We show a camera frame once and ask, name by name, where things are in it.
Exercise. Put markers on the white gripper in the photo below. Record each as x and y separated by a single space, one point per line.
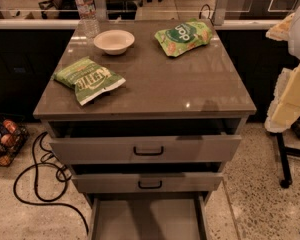
285 104

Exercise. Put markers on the green rice chip bag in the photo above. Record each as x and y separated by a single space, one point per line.
183 37

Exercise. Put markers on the grey drawer cabinet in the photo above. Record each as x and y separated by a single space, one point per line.
200 84

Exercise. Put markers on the green kettle chip bag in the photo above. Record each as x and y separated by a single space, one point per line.
88 79

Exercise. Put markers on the top grey drawer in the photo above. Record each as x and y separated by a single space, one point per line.
145 141

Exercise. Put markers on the grey drawer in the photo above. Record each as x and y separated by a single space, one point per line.
146 177
145 141
154 216

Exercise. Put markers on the middle grey drawer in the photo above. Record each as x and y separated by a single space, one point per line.
146 177

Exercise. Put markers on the bottom grey drawer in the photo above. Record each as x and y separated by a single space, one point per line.
154 216

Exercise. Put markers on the black rolling stand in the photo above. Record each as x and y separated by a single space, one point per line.
284 152

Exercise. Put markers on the white bowl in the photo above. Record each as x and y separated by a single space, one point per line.
114 42

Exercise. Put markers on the clear plastic water bottle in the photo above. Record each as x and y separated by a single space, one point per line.
88 17

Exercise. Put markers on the metal railing post right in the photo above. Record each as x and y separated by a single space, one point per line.
219 12

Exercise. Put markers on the metal railing post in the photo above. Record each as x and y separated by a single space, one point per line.
219 12
101 9

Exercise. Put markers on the metal railing post left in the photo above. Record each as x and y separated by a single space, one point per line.
101 9

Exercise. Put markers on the black wire basket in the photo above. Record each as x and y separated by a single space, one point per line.
13 136

